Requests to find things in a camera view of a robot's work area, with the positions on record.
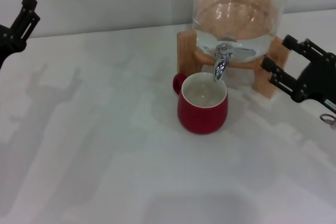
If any glass water dispenser jar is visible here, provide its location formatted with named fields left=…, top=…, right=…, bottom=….
left=191, top=0, right=289, bottom=59

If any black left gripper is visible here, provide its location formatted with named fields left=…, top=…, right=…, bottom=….
left=0, top=0, right=41, bottom=70

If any chrome faucet with lever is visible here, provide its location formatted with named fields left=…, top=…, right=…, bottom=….
left=212, top=42, right=256, bottom=82

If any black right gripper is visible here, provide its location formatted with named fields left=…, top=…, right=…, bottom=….
left=259, top=34, right=336, bottom=109

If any grey right gripper cable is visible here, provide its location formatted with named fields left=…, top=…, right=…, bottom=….
left=319, top=113, right=336, bottom=130

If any red ceramic cup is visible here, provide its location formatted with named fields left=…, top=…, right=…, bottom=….
left=172, top=72, right=228, bottom=135

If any wooden dispenser stand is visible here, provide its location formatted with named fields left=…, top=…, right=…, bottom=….
left=177, top=29, right=292, bottom=99

